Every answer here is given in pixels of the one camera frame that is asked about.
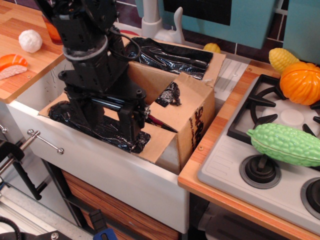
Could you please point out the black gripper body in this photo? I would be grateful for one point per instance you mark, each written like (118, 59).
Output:
(99, 76)

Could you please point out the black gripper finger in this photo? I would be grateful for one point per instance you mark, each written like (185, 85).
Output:
(131, 122)
(89, 113)

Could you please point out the small cardboard box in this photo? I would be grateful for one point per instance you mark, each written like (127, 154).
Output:
(182, 107)

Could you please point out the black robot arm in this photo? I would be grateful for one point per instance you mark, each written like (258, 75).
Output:
(87, 24)

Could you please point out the orange plastic cup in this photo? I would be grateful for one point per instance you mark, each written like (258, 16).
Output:
(52, 31)

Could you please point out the white toy sink basin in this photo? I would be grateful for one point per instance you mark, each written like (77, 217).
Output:
(141, 184)

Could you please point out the white toy faucet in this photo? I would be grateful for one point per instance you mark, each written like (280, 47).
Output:
(152, 24)

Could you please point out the wooden drawer front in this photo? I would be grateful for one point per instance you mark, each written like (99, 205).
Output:
(119, 212)

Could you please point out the white rice ball toy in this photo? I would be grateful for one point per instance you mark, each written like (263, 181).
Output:
(30, 41)

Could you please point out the salmon sushi toy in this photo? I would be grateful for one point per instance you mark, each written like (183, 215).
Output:
(12, 64)

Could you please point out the grey toy stove top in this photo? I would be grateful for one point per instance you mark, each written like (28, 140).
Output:
(234, 166)

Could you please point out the yellow lemon toy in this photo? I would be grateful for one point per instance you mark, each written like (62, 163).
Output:
(212, 47)

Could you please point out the black burner grate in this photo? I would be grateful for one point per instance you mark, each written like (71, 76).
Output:
(265, 103)

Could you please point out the black stove knob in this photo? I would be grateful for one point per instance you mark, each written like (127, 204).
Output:
(310, 196)
(260, 171)

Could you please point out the green bitter gourd toy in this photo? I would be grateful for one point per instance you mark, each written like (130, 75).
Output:
(286, 144)

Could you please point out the yellow corn toy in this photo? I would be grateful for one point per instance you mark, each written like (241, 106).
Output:
(280, 59)

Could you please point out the orange pumpkin toy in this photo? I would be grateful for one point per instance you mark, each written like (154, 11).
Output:
(300, 83)

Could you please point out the metal clamp with handle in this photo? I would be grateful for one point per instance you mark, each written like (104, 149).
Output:
(12, 154)

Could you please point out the blue clamp handle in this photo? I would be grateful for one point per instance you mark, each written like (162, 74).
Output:
(101, 231)

